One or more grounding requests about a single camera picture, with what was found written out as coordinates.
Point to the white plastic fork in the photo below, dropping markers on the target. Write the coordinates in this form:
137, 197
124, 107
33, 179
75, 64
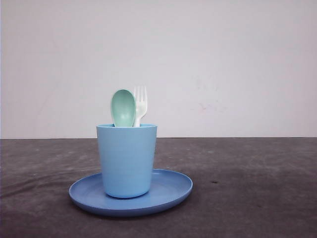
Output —
140, 94

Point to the mint green plastic spoon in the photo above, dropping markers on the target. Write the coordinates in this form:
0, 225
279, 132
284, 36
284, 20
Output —
123, 108

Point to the light blue plastic cup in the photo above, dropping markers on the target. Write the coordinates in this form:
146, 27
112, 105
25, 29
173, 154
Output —
127, 157

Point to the blue plastic plate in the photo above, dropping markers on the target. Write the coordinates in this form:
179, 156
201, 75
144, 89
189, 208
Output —
168, 189

